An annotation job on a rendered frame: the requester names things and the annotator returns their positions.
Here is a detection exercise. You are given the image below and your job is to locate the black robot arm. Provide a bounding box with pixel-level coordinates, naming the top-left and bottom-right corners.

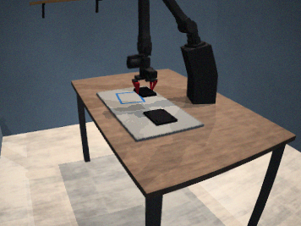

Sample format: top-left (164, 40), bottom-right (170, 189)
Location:
top-left (127, 0), bottom-right (205, 82)

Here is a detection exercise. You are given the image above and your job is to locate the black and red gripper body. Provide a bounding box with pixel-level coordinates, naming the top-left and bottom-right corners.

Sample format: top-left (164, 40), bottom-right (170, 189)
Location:
top-left (132, 75), bottom-right (149, 82)

